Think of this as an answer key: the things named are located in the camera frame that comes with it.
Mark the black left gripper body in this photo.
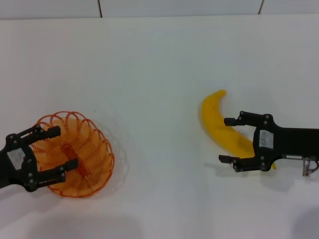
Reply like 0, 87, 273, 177
0, 133, 42, 193

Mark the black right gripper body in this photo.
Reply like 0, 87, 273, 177
253, 114, 319, 172

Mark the yellow banana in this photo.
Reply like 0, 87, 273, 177
200, 89, 278, 171

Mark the orange wire basket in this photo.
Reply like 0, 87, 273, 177
32, 111, 115, 199

